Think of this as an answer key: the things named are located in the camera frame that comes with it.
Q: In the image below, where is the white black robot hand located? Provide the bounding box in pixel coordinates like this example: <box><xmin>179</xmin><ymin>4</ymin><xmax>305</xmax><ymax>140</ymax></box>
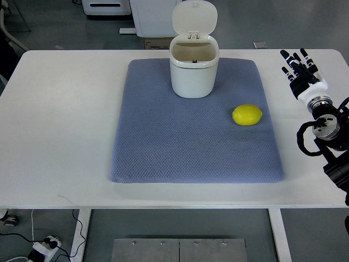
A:
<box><xmin>280</xmin><ymin>48</ymin><xmax>328</xmax><ymax>104</ymax></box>

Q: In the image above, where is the yellow lemon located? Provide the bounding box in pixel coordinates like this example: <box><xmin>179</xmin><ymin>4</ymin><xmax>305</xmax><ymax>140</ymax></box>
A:
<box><xmin>232</xmin><ymin>104</ymin><xmax>263</xmax><ymax>126</ymax></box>

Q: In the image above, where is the white trash bin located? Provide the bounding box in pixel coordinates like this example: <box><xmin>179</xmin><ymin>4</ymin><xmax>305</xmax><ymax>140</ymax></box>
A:
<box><xmin>170</xmin><ymin>31</ymin><xmax>219</xmax><ymax>98</ymax></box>

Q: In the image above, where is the white trash bin lid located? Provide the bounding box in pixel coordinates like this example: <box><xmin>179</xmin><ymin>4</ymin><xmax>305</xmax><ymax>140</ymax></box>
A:
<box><xmin>172</xmin><ymin>1</ymin><xmax>218</xmax><ymax>38</ymax></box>

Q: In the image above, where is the grey floor socket plate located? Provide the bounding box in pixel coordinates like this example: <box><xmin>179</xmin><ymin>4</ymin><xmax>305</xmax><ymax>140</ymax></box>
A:
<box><xmin>252</xmin><ymin>41</ymin><xmax>268</xmax><ymax>49</ymax></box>

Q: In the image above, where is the white right table leg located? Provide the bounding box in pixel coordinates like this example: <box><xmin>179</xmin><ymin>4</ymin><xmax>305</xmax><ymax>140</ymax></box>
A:
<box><xmin>268</xmin><ymin>208</ymin><xmax>292</xmax><ymax>262</ymax></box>

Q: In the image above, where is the blue textured mat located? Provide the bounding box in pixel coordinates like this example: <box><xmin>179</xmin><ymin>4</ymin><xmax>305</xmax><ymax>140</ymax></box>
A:
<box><xmin>110</xmin><ymin>58</ymin><xmax>284</xmax><ymax>183</ymax></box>

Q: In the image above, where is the cardboard box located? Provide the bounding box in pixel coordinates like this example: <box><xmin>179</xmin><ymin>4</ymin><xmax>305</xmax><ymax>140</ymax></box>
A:
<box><xmin>144</xmin><ymin>37</ymin><xmax>173</xmax><ymax>50</ymax></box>

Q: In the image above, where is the white cabinet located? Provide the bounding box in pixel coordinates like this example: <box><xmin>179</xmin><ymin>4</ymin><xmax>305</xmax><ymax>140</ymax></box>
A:
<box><xmin>119</xmin><ymin>0</ymin><xmax>182</xmax><ymax>38</ymax></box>

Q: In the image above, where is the white appliance with black slot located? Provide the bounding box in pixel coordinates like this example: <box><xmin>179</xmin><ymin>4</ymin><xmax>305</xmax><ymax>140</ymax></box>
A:
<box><xmin>81</xmin><ymin>0</ymin><xmax>132</xmax><ymax>19</ymax></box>

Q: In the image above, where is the grey metal floor plate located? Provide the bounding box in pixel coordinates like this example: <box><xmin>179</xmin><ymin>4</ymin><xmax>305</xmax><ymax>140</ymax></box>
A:
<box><xmin>111</xmin><ymin>238</ymin><xmax>248</xmax><ymax>261</ymax></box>

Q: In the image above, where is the white chair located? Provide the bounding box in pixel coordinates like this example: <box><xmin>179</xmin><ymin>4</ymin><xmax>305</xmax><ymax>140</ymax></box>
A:
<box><xmin>1</xmin><ymin>1</ymin><xmax>31</xmax><ymax>52</ymax></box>

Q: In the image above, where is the white power strip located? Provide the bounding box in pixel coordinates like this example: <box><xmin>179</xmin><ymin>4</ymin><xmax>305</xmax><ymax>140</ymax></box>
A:
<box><xmin>28</xmin><ymin>235</ymin><xmax>62</xmax><ymax>262</ymax></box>

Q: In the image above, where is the caster wheel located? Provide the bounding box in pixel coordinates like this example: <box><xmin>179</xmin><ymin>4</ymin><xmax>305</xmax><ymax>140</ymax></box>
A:
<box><xmin>0</xmin><ymin>209</ymin><xmax>19</xmax><ymax>227</ymax></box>

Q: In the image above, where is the black power cable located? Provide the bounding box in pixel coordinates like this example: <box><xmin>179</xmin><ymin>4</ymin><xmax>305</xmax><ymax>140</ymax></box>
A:
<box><xmin>0</xmin><ymin>209</ymin><xmax>87</xmax><ymax>262</ymax></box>

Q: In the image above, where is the white cable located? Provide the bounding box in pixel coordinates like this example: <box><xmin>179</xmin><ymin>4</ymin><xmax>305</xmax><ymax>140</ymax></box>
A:
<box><xmin>5</xmin><ymin>209</ymin><xmax>36</xmax><ymax>262</ymax></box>

